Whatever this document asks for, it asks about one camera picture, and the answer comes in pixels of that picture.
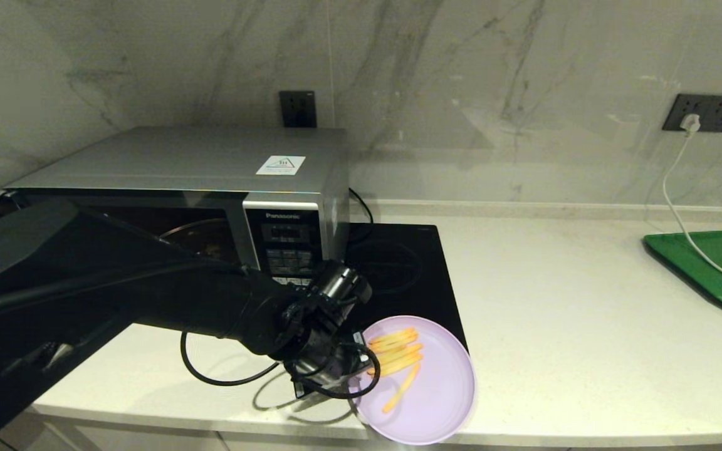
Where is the small black wall socket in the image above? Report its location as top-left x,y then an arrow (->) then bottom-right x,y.
279,90 -> 317,128

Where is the black induction cooktop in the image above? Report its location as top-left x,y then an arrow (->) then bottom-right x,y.
292,224 -> 469,402

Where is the wide black wall socket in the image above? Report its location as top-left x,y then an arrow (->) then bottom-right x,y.
662,93 -> 722,133

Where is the white warning sticker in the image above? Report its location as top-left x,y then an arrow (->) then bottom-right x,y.
256,155 -> 306,176

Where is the silver Panasonic microwave oven body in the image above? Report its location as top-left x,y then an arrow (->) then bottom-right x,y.
4,127 -> 350,289

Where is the white power cable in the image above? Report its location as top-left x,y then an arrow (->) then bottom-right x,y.
660,134 -> 722,288

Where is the purple round plate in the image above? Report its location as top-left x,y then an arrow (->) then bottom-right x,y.
347,315 -> 478,446

